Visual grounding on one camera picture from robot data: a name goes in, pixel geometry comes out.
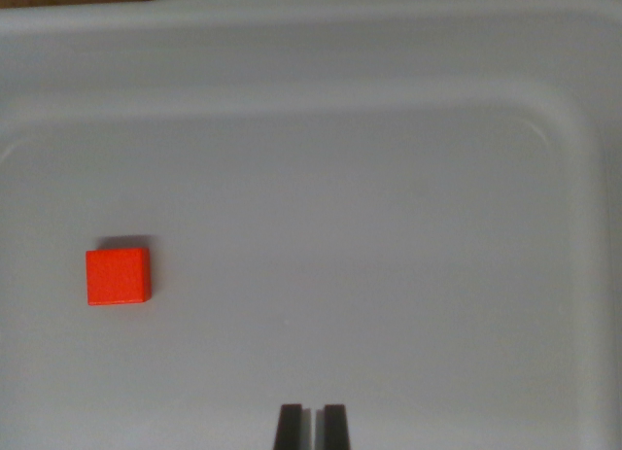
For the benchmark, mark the grey plastic bin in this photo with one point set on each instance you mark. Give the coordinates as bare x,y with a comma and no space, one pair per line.
340,202

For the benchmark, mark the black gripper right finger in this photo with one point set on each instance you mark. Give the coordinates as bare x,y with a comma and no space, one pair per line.
335,428

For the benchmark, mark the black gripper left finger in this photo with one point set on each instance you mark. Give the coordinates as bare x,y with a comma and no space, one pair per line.
289,428

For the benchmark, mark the red wooden block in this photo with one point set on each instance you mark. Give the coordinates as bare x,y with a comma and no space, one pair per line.
116,276

